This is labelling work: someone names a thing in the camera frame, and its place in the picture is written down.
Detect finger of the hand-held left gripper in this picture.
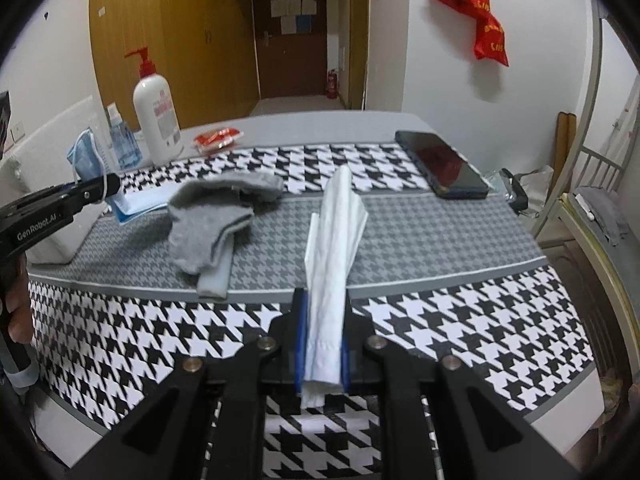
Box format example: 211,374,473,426
20,183,86,200
60,173,122,218

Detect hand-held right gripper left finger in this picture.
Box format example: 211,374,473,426
70,287,308,480

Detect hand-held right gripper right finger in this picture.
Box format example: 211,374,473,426
342,310,581,480

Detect white foam box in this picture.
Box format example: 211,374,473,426
0,127,113,266

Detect blue face mask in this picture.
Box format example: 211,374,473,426
67,129,171,223

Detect white cloth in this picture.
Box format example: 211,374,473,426
300,165,370,408

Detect dark grey sock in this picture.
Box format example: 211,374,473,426
166,171,285,276

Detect person's left hand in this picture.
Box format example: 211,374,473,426
2,254,33,346

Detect clear blue bottle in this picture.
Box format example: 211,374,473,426
106,102,142,171

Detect white lotion pump bottle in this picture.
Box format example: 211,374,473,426
124,47,182,167

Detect red snack packet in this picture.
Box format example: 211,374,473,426
192,127,244,153

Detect wooden wardrobe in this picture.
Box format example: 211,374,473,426
89,0,258,133

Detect black smartphone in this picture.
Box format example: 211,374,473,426
395,130,490,200

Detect dark brown door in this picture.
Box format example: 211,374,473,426
251,0,328,98

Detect grey clothes on bed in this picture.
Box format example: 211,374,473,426
575,187,630,246

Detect brown wooden board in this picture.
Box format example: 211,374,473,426
556,112,576,181

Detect light wooden side door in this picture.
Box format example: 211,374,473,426
345,0,372,110

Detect grey metal bunk bed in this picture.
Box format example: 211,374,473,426
530,0,640,361

